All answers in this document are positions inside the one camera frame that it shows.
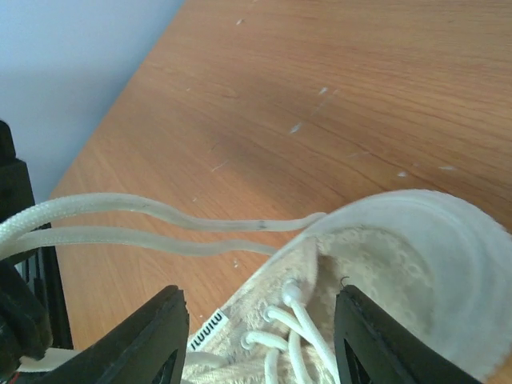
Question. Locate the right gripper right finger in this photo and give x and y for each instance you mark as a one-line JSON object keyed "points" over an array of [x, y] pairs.
{"points": [[371, 347]]}

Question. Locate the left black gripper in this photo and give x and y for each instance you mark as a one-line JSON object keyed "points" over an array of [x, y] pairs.
{"points": [[33, 309]]}

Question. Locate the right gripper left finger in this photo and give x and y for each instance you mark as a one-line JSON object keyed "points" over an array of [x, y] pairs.
{"points": [[148, 347]]}

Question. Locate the beige canvas sneaker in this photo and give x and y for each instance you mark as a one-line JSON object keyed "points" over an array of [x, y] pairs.
{"points": [[437, 264]]}

